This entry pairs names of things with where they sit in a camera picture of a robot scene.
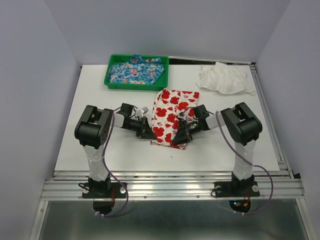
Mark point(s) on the green plastic tray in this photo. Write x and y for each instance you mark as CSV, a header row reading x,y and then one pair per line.
x,y
160,84

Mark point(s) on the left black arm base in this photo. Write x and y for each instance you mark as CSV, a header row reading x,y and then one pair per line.
x,y
117,191

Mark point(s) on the aluminium rail frame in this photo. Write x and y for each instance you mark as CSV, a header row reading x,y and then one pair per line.
x,y
178,204

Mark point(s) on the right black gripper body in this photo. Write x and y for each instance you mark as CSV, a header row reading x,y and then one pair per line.
x,y
190,130

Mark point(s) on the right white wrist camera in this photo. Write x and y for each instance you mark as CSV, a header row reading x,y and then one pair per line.
x,y
182,116

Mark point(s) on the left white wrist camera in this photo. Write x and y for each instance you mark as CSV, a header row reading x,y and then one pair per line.
x,y
141,112

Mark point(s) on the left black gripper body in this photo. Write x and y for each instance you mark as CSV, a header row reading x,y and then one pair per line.
x,y
137,125

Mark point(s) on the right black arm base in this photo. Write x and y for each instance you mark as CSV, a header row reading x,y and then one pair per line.
x,y
235,189

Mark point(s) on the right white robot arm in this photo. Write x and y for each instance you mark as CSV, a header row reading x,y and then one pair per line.
x,y
244,128

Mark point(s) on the red poppy white skirt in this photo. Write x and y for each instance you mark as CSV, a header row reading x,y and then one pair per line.
x,y
164,120

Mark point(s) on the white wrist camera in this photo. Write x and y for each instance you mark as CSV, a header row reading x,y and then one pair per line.
x,y
182,116
141,112

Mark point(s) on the blue floral skirt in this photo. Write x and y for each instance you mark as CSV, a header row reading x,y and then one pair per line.
x,y
136,70

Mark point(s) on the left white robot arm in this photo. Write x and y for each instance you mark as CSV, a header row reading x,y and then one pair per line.
x,y
93,131

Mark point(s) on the white crumpled skirt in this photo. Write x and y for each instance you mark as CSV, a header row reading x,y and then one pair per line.
x,y
227,79

